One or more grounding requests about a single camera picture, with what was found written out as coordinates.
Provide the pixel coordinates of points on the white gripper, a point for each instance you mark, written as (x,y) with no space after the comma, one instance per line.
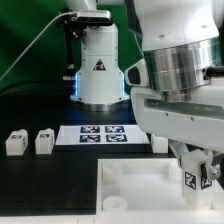
(195,124)

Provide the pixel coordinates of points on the white square tabletop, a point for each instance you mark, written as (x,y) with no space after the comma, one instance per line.
(139,191)

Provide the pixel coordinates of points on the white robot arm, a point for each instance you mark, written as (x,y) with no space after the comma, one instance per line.
(177,87)

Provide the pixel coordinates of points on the white tag sheet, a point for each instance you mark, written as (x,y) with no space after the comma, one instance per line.
(100,134)

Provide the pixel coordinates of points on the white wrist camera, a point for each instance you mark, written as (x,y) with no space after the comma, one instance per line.
(137,74)

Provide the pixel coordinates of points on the grey mounted camera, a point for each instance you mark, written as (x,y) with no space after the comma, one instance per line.
(94,16)

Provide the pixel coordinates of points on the black camera stand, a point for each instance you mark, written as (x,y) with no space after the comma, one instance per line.
(72,32)

